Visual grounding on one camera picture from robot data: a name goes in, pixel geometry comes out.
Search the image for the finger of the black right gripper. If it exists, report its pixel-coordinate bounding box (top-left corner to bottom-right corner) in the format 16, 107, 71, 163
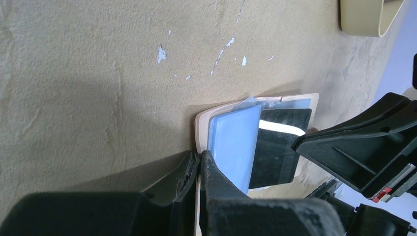
292, 92, 417, 160
303, 153, 417, 200

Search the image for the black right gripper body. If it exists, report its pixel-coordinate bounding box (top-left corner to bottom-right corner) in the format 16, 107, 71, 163
371, 163, 417, 203

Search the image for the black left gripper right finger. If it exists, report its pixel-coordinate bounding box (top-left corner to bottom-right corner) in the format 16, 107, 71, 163
200, 151, 345, 236

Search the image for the black credit card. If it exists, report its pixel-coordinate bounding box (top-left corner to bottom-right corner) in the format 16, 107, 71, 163
249, 108, 312, 189

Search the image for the beige oval card tray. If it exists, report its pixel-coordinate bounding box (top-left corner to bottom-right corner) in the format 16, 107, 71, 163
340, 0, 404, 37

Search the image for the beige card holder wallet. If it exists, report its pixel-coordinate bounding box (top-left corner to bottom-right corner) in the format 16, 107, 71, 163
195, 93, 319, 194

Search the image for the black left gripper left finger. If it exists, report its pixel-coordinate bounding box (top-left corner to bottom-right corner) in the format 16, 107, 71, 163
0, 151, 200, 236

